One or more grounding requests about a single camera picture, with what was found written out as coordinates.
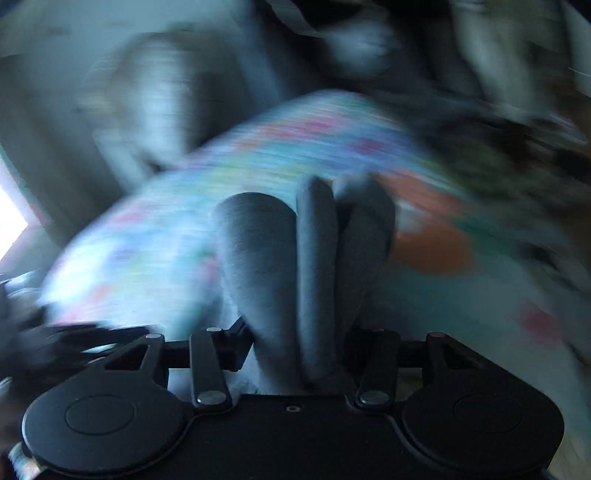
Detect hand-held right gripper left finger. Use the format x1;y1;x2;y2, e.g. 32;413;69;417
102;318;246;411

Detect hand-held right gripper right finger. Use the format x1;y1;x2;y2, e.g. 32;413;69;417
355;329;463;411

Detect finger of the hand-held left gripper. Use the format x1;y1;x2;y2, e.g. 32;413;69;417
46;323;162;352

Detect grey sweatshirt garment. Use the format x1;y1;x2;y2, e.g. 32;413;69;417
213;175;399;395

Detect floral quilted bedspread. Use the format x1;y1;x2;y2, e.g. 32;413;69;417
39;88;591;370

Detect window with white frame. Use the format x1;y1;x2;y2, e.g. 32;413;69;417
0;152;31;265

